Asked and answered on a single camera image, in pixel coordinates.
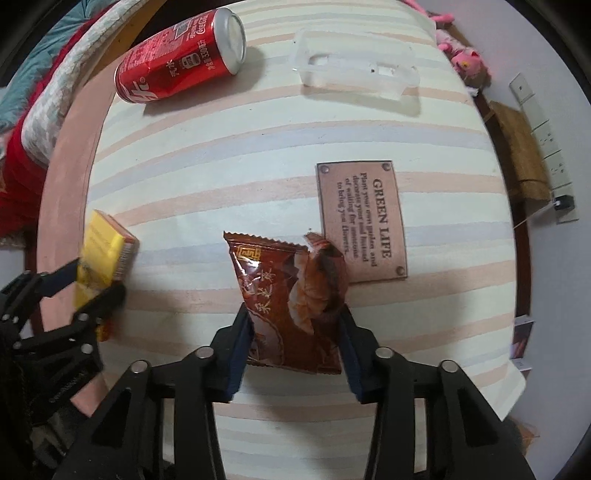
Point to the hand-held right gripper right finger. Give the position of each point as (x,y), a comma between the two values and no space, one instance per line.
(353,364)

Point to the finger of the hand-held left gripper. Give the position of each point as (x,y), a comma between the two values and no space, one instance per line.
(51,281)
(92,314)

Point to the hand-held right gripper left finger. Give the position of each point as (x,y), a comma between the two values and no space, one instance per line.
(240,350)

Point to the brown snack packet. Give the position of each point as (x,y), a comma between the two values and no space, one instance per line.
(277,295)

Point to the yellow cardboard box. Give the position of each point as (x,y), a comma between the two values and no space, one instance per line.
(104,240)

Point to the red blanket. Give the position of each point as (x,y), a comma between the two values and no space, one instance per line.
(18,184)

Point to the dark red white booklet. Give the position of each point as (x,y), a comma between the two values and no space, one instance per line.
(521,341)

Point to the striped pink tablecloth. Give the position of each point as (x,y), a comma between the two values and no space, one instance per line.
(207,175)

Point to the grey checkered bed sheet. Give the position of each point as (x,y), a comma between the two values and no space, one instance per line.
(60,101)

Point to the red soda can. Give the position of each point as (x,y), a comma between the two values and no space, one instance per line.
(175,55)

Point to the black charger plug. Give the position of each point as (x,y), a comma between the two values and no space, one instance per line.
(563,203)

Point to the clear plastic container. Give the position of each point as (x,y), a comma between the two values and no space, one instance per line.
(314,74)

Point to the white power strip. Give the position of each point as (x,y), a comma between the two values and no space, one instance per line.
(540,120)

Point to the pink plush toy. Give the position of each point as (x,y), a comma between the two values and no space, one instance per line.
(466,60)

